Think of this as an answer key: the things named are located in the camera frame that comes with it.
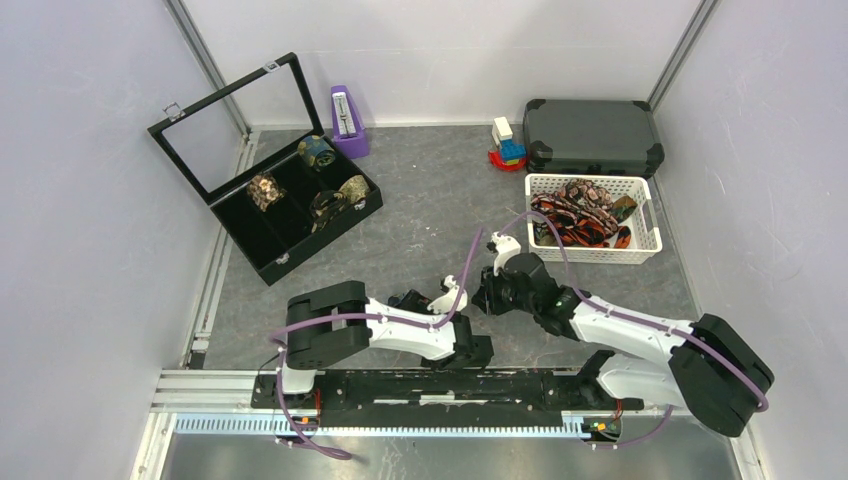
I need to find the rolled olive gold tie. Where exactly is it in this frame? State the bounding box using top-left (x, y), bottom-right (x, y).
top-left (339, 175), bottom-right (371, 205)

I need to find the dark grey hard case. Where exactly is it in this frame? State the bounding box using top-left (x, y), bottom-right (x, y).
top-left (522, 98), bottom-right (665, 179)

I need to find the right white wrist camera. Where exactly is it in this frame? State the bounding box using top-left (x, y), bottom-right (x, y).
top-left (486, 231), bottom-right (522, 276)

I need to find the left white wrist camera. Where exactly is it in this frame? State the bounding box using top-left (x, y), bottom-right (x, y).
top-left (427, 275), bottom-right (468, 314)

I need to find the white plastic basket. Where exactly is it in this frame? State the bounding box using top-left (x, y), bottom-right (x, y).
top-left (524, 174), bottom-right (662, 265)

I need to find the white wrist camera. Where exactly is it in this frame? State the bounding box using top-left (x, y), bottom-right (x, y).
top-left (427, 275), bottom-right (468, 314)
top-left (486, 231), bottom-right (522, 276)

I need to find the orange black tie pile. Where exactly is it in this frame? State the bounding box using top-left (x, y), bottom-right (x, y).
top-left (530, 179), bottom-right (638, 249)

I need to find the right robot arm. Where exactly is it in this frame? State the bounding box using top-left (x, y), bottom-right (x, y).
top-left (472, 253), bottom-right (775, 437)

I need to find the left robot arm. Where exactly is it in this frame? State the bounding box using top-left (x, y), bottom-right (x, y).
top-left (275, 275), bottom-right (494, 408)

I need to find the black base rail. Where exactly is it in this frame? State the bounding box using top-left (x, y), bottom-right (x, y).
top-left (285, 368), bottom-right (644, 428)

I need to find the colourful toy block stack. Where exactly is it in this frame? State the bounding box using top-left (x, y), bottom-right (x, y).
top-left (488, 117), bottom-right (527, 172)

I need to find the purple metronome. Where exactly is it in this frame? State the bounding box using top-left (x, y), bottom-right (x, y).
top-left (330, 85), bottom-right (370, 159)

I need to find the black tie display box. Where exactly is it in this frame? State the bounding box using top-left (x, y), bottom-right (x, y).
top-left (148, 52), bottom-right (383, 285)

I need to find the rolled brown floral tie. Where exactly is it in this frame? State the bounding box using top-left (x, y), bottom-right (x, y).
top-left (246, 173), bottom-right (287, 212)

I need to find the rolled teal tie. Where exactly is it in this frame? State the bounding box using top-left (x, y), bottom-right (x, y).
top-left (298, 135), bottom-right (336, 171)

